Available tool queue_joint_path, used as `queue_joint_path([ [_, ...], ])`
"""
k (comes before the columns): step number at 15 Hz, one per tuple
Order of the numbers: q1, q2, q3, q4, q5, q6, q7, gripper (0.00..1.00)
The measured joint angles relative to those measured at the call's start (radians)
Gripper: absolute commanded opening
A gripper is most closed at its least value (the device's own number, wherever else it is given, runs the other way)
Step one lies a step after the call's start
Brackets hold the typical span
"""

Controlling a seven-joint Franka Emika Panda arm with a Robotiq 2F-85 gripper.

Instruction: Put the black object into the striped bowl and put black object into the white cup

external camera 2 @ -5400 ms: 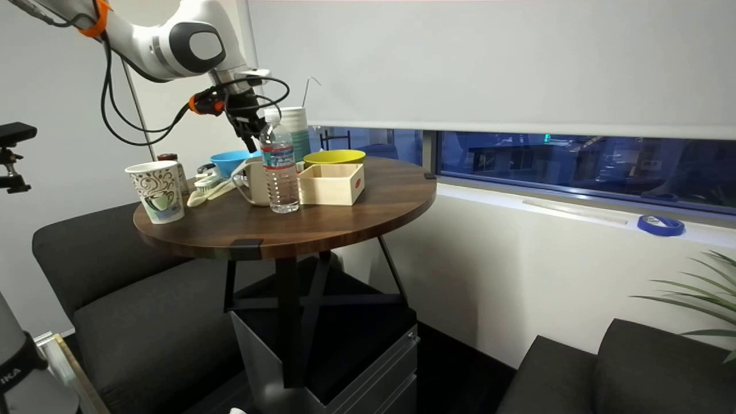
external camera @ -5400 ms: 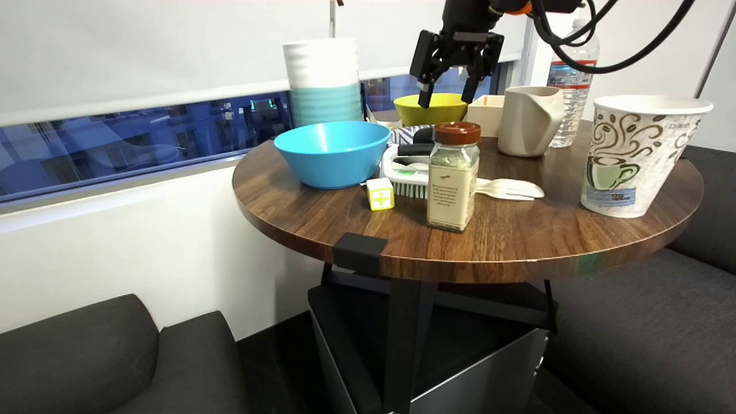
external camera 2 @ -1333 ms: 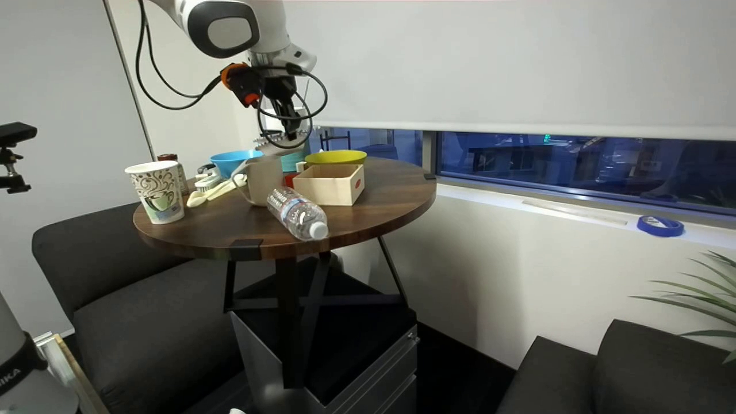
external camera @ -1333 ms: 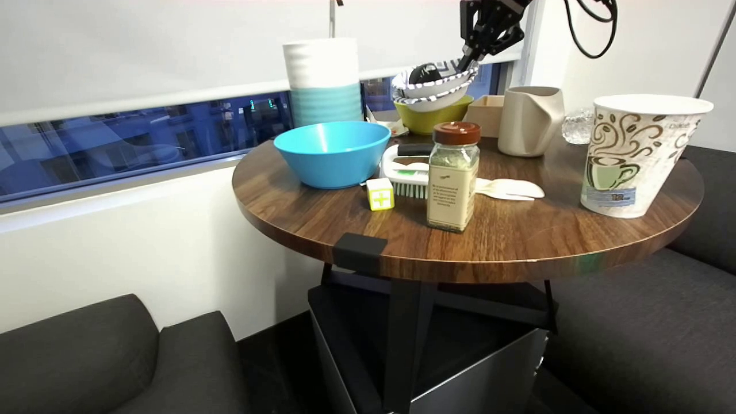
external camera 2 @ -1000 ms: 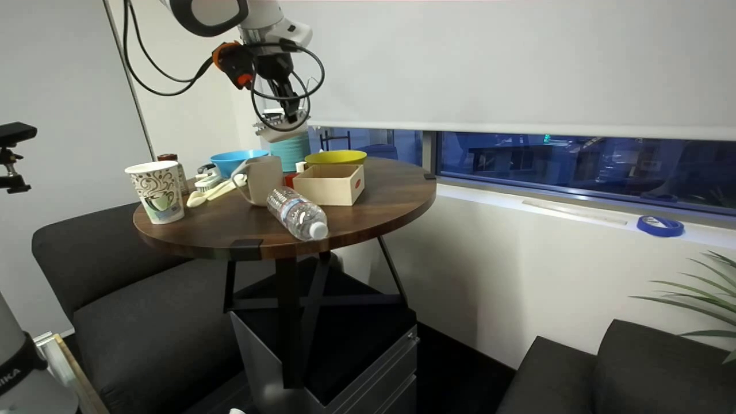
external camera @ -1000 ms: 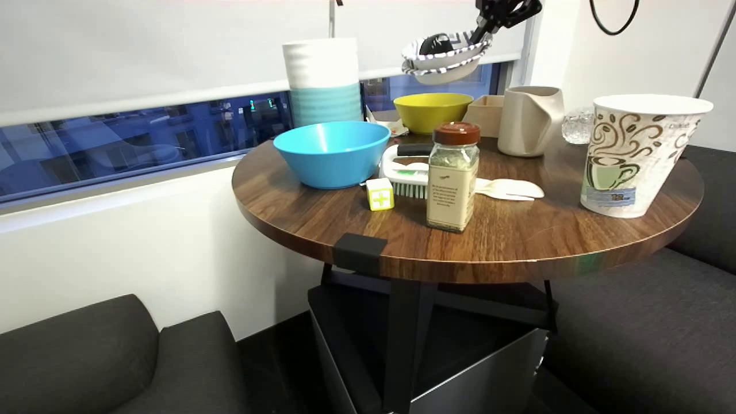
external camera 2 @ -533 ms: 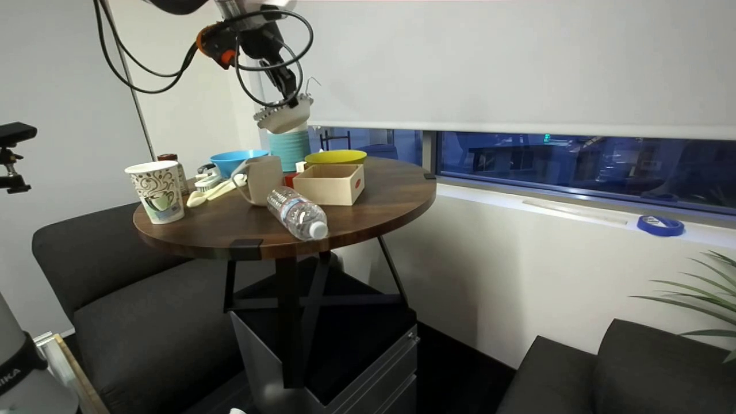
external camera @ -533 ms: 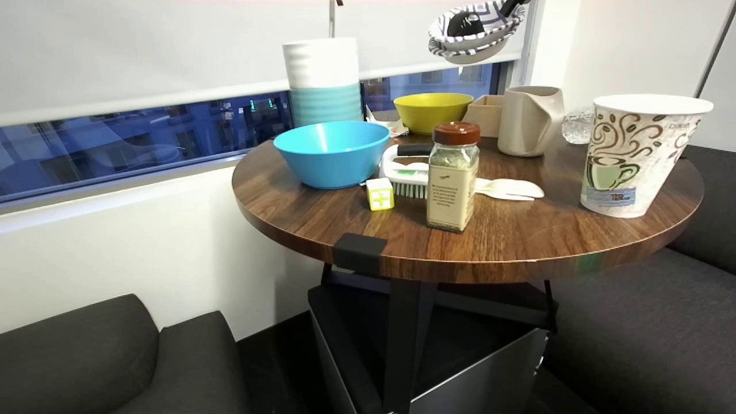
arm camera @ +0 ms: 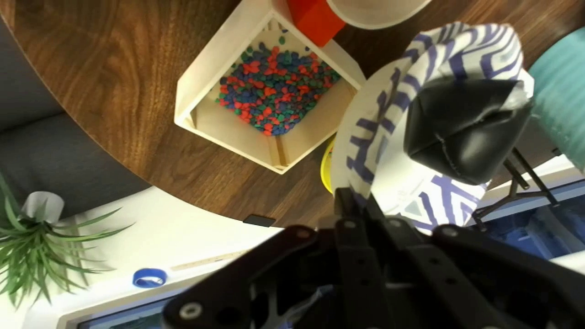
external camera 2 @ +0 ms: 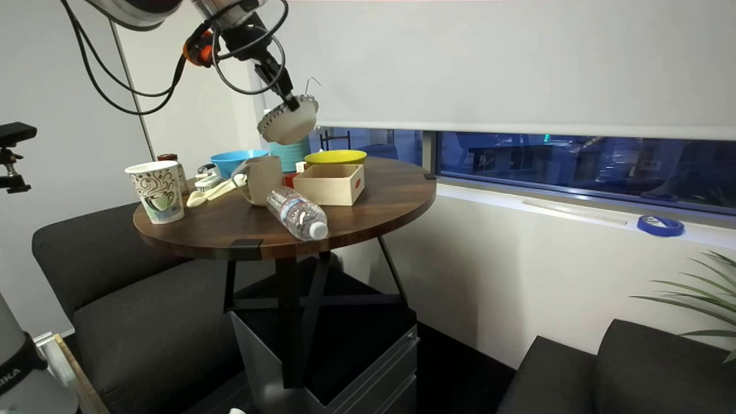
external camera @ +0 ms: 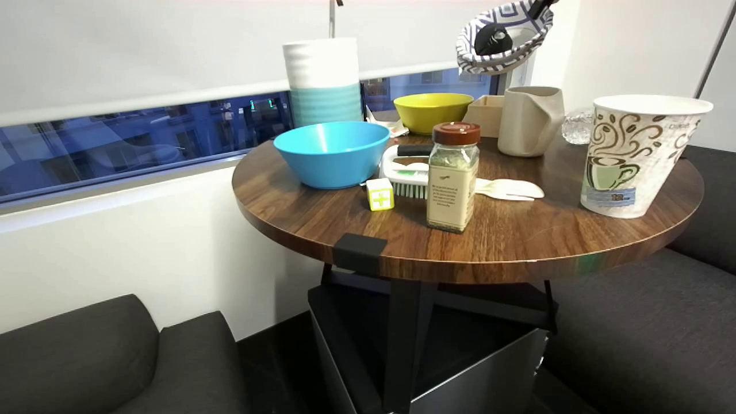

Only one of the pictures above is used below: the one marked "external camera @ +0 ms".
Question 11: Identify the flat black object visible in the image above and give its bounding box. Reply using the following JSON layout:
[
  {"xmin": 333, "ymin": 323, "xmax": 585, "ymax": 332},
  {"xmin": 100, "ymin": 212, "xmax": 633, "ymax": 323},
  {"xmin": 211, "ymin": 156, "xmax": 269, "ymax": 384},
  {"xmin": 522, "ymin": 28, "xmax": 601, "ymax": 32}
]
[{"xmin": 394, "ymin": 134, "xmax": 437, "ymax": 162}]

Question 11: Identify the white roller blind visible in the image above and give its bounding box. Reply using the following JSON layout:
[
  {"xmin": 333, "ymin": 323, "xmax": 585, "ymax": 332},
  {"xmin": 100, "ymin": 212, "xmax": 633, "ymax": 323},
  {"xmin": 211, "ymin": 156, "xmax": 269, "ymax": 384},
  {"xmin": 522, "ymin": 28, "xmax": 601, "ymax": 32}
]
[{"xmin": 0, "ymin": 0, "xmax": 534, "ymax": 128}]

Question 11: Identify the blind pull cord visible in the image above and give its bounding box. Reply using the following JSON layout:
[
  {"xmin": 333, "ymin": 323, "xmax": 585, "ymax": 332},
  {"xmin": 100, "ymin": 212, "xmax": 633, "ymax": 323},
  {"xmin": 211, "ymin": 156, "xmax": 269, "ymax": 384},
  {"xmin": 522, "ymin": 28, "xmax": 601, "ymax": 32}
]
[{"xmin": 330, "ymin": 0, "xmax": 345, "ymax": 40}]

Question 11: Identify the yellow green bowl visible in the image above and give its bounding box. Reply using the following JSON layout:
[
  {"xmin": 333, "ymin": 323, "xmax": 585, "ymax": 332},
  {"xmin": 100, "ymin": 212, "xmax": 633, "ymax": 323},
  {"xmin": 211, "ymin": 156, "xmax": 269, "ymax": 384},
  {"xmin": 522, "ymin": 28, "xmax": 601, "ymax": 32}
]
[{"xmin": 392, "ymin": 89, "xmax": 477, "ymax": 137}]

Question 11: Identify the dark window pane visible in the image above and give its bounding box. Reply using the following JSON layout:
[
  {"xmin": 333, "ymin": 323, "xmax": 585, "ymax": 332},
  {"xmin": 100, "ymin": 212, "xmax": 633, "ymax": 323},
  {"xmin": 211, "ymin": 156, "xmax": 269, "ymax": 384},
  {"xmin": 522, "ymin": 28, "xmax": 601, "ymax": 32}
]
[{"xmin": 0, "ymin": 60, "xmax": 518, "ymax": 206}]

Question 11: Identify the light wooden box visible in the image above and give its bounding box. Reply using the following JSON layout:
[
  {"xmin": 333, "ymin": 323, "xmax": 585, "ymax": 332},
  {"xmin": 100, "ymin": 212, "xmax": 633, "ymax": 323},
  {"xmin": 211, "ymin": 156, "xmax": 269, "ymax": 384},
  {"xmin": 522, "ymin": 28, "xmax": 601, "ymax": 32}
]
[{"xmin": 462, "ymin": 91, "xmax": 508, "ymax": 140}]

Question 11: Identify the blue plastic bowl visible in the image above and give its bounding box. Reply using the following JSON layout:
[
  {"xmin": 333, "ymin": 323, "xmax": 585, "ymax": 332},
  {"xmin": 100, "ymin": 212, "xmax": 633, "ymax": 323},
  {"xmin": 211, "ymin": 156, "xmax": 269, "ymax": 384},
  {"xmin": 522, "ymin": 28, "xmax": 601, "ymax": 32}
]
[{"xmin": 271, "ymin": 119, "xmax": 394, "ymax": 194}]

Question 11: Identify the beige angular cup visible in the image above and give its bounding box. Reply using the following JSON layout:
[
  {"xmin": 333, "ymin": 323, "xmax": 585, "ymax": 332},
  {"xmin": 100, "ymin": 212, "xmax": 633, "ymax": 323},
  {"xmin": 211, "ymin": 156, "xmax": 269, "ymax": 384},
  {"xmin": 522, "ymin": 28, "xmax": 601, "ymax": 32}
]
[{"xmin": 495, "ymin": 82, "xmax": 569, "ymax": 162}]

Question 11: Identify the printed paper coffee cup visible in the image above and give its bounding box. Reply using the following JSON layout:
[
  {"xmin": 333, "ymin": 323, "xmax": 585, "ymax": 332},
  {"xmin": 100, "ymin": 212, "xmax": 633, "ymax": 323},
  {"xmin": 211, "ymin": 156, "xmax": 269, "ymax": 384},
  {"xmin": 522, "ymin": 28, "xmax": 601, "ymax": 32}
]
[{"xmin": 580, "ymin": 91, "xmax": 715, "ymax": 221}]

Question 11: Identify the spice jar with brown lid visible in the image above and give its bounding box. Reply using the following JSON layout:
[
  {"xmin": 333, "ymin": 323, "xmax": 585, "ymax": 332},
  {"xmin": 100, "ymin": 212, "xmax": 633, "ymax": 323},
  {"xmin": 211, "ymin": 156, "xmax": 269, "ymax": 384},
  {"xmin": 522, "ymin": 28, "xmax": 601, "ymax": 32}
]
[{"xmin": 424, "ymin": 119, "xmax": 484, "ymax": 235}]

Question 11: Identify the white and teal ribbed vase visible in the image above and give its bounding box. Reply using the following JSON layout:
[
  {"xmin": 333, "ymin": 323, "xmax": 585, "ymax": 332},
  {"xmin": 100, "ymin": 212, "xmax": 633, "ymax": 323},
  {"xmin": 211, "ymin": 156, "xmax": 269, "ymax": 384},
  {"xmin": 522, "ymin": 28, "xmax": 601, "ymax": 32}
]
[{"xmin": 280, "ymin": 34, "xmax": 367, "ymax": 128}]

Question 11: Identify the dark grey sofa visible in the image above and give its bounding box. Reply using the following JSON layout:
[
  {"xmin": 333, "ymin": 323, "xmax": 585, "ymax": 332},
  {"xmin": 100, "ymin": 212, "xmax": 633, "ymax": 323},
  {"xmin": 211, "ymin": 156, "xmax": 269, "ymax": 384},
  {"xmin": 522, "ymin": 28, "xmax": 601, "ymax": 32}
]
[
  {"xmin": 0, "ymin": 293, "xmax": 248, "ymax": 414},
  {"xmin": 545, "ymin": 142, "xmax": 736, "ymax": 414}
]

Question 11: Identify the black table base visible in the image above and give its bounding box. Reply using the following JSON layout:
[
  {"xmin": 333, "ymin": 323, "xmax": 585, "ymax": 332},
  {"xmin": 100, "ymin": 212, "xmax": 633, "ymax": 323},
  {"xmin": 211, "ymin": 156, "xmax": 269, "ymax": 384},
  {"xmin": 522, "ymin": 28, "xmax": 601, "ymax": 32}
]
[{"xmin": 319, "ymin": 263, "xmax": 562, "ymax": 414}]

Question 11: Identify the thin metal stand pole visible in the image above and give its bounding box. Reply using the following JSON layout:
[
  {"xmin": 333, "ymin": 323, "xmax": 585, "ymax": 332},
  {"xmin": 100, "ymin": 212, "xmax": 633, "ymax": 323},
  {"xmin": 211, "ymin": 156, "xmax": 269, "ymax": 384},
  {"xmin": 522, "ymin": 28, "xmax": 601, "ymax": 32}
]
[{"xmin": 692, "ymin": 6, "xmax": 736, "ymax": 101}]

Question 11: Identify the small yellow green cube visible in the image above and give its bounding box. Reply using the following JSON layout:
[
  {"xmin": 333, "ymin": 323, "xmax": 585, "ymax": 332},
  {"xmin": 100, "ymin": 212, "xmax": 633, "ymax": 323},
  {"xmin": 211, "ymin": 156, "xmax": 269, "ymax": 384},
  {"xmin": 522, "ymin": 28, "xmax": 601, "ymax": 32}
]
[{"xmin": 363, "ymin": 178, "xmax": 398, "ymax": 213}]

